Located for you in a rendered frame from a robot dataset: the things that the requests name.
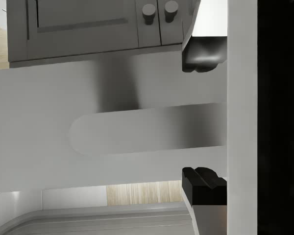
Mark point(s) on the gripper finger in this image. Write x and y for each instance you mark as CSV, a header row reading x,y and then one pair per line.
x,y
203,55
201,188

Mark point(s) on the white cabinet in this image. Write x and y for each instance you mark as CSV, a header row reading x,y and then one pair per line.
x,y
88,36

